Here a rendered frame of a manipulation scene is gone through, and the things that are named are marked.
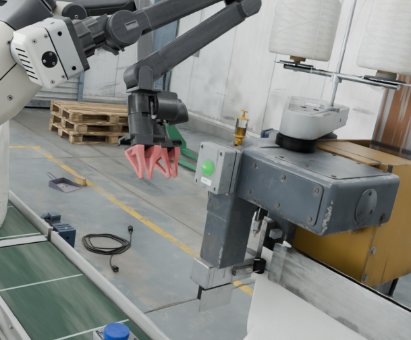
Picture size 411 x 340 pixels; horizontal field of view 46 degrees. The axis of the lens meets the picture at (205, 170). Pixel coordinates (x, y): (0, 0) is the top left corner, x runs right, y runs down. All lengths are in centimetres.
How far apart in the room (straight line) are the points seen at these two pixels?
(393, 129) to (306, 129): 36
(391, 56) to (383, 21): 8
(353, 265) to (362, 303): 17
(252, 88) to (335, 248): 700
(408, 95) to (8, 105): 98
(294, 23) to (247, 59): 700
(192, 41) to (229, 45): 734
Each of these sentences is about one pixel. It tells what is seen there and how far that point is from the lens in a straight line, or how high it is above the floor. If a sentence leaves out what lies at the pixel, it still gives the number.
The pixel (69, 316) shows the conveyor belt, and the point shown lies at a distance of 212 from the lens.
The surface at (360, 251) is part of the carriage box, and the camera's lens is 117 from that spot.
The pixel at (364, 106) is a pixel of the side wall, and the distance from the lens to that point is 684.
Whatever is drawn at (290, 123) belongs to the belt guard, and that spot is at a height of 139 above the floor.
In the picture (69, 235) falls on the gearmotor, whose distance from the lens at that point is 287.
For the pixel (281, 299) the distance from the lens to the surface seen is 117.
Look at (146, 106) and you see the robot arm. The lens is 117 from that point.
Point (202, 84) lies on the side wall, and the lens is 902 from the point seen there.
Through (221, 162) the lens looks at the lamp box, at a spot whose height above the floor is 131.
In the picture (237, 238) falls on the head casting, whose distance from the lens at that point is 105.
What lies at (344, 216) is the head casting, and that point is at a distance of 90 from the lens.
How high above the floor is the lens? 152
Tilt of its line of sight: 14 degrees down
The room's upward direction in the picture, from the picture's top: 10 degrees clockwise
